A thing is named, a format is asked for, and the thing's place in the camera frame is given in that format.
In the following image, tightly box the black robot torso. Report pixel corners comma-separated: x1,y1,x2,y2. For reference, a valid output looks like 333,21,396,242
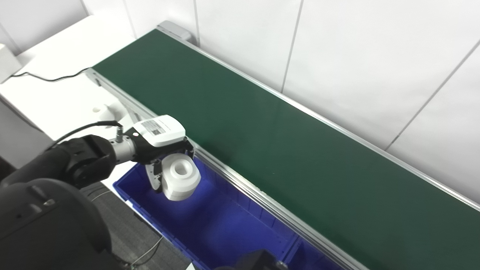
0,178,125,270

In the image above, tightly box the large white cylindrical part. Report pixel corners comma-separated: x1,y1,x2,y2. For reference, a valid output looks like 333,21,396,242
161,153,202,201

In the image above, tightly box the blue plastic bin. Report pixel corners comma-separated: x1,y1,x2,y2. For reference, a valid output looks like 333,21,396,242
283,238,346,270
112,157,302,270

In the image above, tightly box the green conveyor belt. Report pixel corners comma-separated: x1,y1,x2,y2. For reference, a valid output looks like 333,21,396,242
85,20,480,270
93,29,480,270

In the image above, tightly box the small white part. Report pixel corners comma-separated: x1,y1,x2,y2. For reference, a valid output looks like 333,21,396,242
91,104,117,123

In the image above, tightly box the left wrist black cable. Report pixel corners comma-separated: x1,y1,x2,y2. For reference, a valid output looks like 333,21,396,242
48,120,125,150

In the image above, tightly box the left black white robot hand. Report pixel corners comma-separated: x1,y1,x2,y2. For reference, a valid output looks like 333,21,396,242
125,114,196,194

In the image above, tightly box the white box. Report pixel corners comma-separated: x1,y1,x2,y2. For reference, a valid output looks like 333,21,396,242
0,43,23,84

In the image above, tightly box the thin black power cable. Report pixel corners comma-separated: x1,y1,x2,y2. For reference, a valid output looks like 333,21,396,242
10,67,93,83

